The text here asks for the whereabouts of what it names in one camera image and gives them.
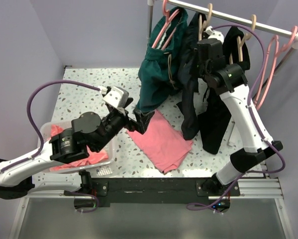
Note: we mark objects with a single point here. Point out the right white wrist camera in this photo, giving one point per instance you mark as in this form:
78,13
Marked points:
214,34

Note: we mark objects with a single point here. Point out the metal clothes rack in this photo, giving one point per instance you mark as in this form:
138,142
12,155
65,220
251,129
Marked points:
191,10

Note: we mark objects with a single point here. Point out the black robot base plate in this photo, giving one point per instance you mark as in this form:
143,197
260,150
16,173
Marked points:
153,190

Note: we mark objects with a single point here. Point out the empty pink hanger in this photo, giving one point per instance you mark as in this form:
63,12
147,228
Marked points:
272,55

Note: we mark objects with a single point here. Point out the green hanging shorts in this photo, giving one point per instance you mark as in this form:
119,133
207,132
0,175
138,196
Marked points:
158,70

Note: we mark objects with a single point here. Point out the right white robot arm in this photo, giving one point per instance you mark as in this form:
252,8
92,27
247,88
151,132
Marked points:
230,83

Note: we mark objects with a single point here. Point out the dark navy shorts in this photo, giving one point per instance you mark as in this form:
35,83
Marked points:
188,80

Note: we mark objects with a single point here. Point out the white plastic laundry basket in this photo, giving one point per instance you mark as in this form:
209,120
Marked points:
109,148

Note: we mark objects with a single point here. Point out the coral pink patterned garment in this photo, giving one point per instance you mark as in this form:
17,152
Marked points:
93,158

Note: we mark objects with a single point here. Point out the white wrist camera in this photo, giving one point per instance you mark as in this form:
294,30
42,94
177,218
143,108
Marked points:
214,34
114,97

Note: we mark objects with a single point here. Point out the black hanging shorts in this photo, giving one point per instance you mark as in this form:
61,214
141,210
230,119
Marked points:
214,121

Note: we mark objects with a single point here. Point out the pink folded shorts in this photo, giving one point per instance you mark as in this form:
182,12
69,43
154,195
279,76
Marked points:
162,144

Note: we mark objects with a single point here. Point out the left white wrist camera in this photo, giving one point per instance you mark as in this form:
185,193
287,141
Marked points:
114,97

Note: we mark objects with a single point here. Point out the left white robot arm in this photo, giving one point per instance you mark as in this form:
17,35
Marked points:
88,133

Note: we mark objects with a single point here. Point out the beige hanger with black shorts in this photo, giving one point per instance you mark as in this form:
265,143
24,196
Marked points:
247,36

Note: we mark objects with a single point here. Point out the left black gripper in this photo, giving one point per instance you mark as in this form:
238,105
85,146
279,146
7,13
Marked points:
143,119

